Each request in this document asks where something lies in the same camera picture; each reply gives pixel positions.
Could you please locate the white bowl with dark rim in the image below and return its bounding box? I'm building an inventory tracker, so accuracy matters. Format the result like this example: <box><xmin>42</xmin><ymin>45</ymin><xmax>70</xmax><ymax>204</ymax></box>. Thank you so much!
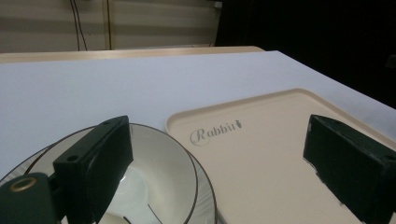
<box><xmin>24</xmin><ymin>122</ymin><xmax>199</xmax><ymax>224</ymax></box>

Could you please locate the black cable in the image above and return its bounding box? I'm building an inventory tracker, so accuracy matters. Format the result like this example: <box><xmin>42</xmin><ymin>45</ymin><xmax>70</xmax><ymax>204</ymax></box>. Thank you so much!
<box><xmin>69</xmin><ymin>0</ymin><xmax>81</xmax><ymax>52</ymax></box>
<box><xmin>74</xmin><ymin>0</ymin><xmax>89</xmax><ymax>51</ymax></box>

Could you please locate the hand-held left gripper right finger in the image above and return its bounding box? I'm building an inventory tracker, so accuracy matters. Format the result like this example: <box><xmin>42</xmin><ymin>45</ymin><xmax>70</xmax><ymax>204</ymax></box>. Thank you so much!
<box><xmin>303</xmin><ymin>114</ymin><xmax>396</xmax><ymax>224</ymax></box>

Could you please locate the white plate with dark rim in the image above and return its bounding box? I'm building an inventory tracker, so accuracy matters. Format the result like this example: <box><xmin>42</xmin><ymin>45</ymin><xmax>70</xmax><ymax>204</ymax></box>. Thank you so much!
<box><xmin>0</xmin><ymin>123</ymin><xmax>218</xmax><ymax>224</ymax></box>

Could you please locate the beige plastic tray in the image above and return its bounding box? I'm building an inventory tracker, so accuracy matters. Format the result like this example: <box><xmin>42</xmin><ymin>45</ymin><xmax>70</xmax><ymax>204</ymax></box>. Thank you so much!
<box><xmin>164</xmin><ymin>88</ymin><xmax>396</xmax><ymax>224</ymax></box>

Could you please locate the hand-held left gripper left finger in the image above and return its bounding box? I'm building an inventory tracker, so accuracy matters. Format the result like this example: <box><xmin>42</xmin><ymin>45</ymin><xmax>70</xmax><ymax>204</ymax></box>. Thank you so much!
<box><xmin>52</xmin><ymin>115</ymin><xmax>134</xmax><ymax>224</ymax></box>

